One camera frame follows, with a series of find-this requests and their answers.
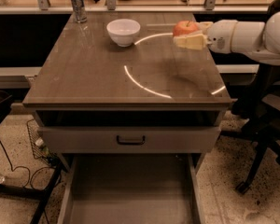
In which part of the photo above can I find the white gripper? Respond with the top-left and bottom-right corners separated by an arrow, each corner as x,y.
174,20 -> 238,54

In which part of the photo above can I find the red apple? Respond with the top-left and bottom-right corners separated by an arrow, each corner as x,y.
173,21 -> 199,36

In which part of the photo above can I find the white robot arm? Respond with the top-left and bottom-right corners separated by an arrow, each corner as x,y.
173,11 -> 280,66

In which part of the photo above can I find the grey drawer cabinet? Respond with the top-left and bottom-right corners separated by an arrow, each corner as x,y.
21,11 -> 233,224

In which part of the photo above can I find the open middle drawer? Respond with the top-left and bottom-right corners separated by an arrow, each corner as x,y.
57,154 -> 206,224

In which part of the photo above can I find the white ceramic bowl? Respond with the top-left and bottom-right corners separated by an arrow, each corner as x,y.
106,19 -> 141,47

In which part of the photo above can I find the black office chair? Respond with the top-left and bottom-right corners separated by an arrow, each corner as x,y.
221,0 -> 280,195

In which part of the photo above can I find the silver metal can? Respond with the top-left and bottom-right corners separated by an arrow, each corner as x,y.
71,0 -> 87,23

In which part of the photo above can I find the black stand at left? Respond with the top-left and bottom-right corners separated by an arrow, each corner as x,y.
0,91 -> 63,224

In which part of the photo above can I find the top drawer with black handle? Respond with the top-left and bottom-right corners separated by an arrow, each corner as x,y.
39,127 -> 220,154

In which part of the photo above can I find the wire mesh basket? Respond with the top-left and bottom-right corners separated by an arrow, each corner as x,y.
26,119 -> 58,166

